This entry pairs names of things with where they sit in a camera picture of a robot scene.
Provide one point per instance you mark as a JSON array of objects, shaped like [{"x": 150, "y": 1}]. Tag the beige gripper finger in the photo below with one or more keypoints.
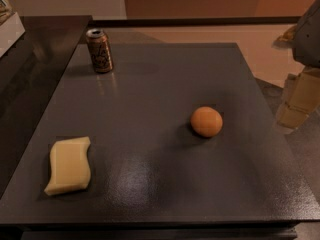
[{"x": 300, "y": 97}]

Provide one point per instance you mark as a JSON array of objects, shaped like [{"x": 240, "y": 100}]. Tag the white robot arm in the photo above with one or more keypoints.
[{"x": 304, "y": 40}]

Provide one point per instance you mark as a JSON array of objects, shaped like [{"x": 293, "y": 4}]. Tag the orange soda can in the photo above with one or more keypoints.
[{"x": 99, "y": 49}]

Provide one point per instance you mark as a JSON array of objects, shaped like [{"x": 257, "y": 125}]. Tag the yellow sponge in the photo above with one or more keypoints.
[{"x": 70, "y": 170}]

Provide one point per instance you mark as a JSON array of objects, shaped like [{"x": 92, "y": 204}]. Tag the orange fruit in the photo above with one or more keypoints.
[{"x": 206, "y": 121}]

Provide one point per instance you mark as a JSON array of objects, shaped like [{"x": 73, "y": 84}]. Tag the white box on counter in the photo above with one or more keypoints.
[{"x": 11, "y": 27}]

